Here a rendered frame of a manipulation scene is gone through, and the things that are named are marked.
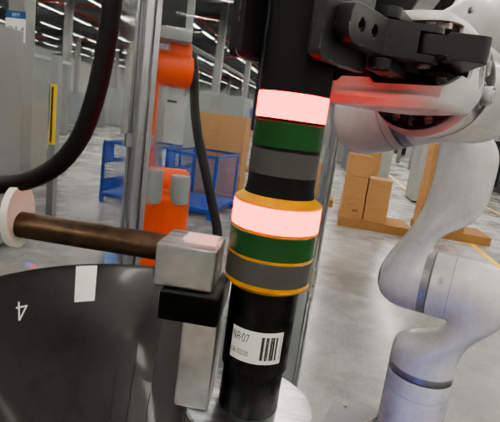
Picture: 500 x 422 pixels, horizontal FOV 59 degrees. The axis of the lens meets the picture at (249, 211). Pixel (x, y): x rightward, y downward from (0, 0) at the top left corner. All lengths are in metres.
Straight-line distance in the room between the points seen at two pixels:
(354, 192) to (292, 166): 7.57
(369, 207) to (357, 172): 0.63
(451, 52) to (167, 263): 0.16
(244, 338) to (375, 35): 0.15
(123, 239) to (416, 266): 0.69
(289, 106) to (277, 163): 0.03
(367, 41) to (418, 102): 0.05
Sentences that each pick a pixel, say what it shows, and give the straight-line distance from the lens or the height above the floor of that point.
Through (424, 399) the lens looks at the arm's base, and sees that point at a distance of 0.94.
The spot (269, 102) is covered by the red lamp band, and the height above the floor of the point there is 1.59.
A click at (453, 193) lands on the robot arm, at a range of 0.84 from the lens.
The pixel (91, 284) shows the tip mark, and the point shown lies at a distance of 0.40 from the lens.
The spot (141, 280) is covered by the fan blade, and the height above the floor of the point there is 1.44.
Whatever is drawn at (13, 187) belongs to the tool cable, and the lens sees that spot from 0.26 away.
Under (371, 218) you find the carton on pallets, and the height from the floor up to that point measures 0.19.
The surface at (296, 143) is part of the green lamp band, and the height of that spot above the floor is 1.58.
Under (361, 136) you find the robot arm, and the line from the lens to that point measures 0.44.
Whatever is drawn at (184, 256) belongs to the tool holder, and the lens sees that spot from 0.22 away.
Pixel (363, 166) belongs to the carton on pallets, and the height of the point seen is 1.06.
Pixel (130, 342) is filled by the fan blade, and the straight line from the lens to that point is 0.38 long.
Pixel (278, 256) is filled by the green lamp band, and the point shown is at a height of 1.53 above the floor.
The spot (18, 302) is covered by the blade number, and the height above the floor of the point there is 1.42.
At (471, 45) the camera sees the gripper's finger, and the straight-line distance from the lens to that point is 0.23.
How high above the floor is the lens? 1.59
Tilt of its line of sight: 12 degrees down
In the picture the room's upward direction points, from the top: 8 degrees clockwise
